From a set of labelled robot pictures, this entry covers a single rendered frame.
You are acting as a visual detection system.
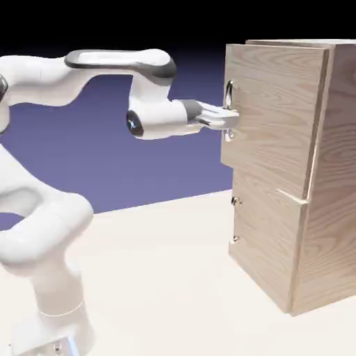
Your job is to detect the long curved silver handle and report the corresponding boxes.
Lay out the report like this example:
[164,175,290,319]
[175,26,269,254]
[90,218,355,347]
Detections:
[223,79,236,143]

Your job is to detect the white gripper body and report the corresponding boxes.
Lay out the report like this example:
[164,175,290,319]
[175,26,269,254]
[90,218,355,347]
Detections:
[196,101,241,132]

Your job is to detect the light wood tall door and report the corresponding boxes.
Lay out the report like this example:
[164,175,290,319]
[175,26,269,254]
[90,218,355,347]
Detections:
[220,43,331,200]

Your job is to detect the short curved silver handle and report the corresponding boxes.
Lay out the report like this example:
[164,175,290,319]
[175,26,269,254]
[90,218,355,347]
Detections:
[231,196,242,245]

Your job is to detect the light wood cabinet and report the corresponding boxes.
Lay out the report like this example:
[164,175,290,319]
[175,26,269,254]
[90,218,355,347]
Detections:
[228,39,356,317]

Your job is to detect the light wood short door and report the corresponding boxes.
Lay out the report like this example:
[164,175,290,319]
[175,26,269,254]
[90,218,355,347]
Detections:
[228,168,309,314]

